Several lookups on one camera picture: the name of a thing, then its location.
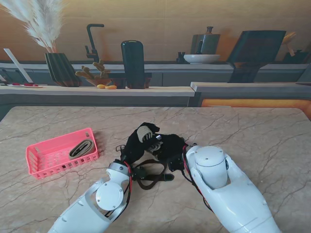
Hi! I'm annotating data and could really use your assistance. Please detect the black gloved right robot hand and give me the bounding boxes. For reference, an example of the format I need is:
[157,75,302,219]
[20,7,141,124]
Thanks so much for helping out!
[145,133,189,163]

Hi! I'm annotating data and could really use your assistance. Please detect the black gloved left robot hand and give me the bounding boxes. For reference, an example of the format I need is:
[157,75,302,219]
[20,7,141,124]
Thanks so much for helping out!
[120,122,161,167]

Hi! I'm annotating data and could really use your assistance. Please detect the beige woven belt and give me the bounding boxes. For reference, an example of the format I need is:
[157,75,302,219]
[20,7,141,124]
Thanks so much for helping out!
[137,125,163,155]
[69,139,95,161]

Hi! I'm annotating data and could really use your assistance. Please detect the dark brown woven belt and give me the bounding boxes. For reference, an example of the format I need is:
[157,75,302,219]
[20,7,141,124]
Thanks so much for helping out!
[115,145,175,190]

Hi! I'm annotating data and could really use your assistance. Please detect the pink plastic storage basket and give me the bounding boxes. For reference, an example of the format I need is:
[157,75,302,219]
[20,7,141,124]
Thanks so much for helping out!
[25,128,99,180]

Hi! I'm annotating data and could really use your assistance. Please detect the grey kitchen counter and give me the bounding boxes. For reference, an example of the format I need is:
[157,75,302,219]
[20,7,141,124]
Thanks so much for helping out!
[0,60,311,86]

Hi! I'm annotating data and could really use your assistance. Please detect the wooden bowl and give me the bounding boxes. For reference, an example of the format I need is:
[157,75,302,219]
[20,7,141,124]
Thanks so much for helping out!
[85,77,113,87]

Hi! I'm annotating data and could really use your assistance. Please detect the light wooden counter shelf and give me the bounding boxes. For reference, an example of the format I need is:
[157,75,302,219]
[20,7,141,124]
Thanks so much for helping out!
[0,84,196,98]

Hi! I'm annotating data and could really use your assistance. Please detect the black tall cylinder appliance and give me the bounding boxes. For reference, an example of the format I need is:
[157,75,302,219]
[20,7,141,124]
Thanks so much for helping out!
[121,40,146,83]

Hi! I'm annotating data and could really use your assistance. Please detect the green cactus plant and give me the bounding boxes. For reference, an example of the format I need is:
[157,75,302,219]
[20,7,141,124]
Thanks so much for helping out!
[74,59,111,80]

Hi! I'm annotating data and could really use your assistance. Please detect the white ceramic bowl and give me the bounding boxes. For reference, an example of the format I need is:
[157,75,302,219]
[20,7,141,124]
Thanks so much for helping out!
[183,54,221,65]

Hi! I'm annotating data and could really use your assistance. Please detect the pale stone counter slab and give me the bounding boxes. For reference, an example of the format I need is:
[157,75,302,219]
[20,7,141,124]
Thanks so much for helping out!
[190,82,311,93]

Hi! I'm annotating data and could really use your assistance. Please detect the dark ribbed vase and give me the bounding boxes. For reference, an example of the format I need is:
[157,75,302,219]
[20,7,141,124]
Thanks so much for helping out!
[44,52,82,87]

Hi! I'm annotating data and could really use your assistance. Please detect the grey lidded pot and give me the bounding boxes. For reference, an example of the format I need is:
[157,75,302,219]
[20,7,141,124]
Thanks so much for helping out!
[190,26,221,55]

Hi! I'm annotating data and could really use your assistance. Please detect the black kitchen faucet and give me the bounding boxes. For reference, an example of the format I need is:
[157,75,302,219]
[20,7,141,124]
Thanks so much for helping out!
[85,23,105,63]

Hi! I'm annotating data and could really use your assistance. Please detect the black angled slab stand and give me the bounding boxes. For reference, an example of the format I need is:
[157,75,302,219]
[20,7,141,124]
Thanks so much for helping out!
[226,30,287,83]

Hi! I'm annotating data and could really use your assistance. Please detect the white plate with red food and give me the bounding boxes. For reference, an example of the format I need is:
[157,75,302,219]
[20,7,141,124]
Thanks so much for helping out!
[6,82,44,88]

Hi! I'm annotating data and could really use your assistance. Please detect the white leaning board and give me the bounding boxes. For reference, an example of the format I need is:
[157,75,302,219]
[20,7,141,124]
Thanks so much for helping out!
[3,48,34,83]

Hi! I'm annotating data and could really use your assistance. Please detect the white pampas grass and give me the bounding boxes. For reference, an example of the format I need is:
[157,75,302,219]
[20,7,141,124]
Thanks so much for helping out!
[0,0,65,53]

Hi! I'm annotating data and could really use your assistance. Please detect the black utensil holder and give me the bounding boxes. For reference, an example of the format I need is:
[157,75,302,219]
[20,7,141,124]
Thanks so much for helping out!
[283,49,311,64]

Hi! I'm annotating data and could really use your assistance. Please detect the yellow kitchen utensils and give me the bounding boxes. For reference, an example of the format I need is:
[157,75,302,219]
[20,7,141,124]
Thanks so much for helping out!
[281,31,297,46]

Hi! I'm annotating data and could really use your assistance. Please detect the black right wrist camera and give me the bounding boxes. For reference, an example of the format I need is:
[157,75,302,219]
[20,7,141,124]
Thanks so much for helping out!
[168,155,185,172]

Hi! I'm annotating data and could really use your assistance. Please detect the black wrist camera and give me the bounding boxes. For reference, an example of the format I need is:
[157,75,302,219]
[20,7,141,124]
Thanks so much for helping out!
[133,166,148,181]
[168,155,185,172]

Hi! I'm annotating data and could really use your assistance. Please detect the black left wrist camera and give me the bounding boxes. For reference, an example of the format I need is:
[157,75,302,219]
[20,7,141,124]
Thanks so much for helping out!
[133,166,148,181]

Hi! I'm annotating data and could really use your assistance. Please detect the red black right arm cable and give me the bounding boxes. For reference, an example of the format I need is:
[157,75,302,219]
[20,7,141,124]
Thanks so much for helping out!
[181,145,217,214]

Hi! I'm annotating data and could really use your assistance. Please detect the red black arm cable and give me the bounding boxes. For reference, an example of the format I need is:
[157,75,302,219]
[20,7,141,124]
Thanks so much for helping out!
[181,145,217,214]
[104,161,134,218]

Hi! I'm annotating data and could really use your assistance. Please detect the red black left arm cable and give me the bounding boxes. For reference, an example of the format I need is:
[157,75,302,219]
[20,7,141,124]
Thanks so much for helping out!
[104,161,134,218]

